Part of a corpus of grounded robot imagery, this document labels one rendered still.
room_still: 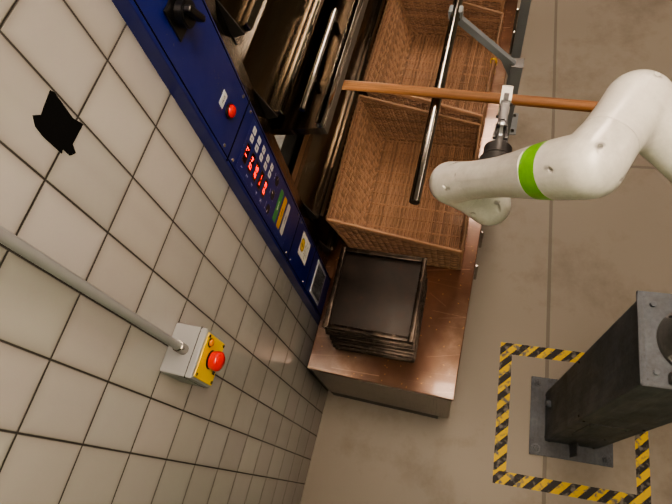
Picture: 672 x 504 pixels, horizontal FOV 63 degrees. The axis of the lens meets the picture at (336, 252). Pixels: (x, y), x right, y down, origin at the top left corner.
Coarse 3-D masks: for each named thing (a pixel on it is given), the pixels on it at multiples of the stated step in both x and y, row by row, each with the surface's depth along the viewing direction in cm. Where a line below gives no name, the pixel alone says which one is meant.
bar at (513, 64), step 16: (528, 0) 219; (448, 16) 177; (448, 32) 172; (480, 32) 182; (448, 48) 169; (496, 48) 185; (448, 64) 167; (512, 64) 190; (512, 80) 195; (432, 112) 159; (512, 112) 210; (432, 128) 157; (512, 128) 290; (416, 176) 151; (416, 192) 149
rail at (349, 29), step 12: (360, 0) 147; (348, 24) 143; (348, 36) 141; (348, 48) 142; (336, 60) 139; (336, 72) 137; (336, 84) 137; (324, 96) 135; (324, 108) 133; (324, 120) 132
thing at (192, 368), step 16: (176, 336) 106; (192, 336) 105; (208, 336) 106; (176, 352) 104; (192, 352) 104; (208, 352) 107; (160, 368) 104; (176, 368) 103; (192, 368) 103; (208, 368) 108; (192, 384) 111; (208, 384) 109
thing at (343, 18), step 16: (336, 0) 153; (352, 0) 150; (320, 16) 152; (336, 16) 150; (320, 32) 149; (336, 48) 144; (352, 48) 144; (304, 64) 145; (320, 64) 143; (304, 80) 143; (320, 80) 140; (320, 96) 138; (336, 96) 137; (288, 112) 139; (304, 112) 137; (272, 128) 139; (288, 128) 137; (304, 128) 135; (320, 128) 133
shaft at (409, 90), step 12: (348, 84) 165; (360, 84) 164; (372, 84) 163; (384, 84) 162; (396, 84) 162; (420, 96) 161; (432, 96) 160; (444, 96) 158; (456, 96) 157; (468, 96) 156; (480, 96) 156; (492, 96) 155; (516, 96) 153; (528, 96) 153; (540, 96) 153; (552, 108) 152; (564, 108) 151; (576, 108) 150; (588, 108) 149
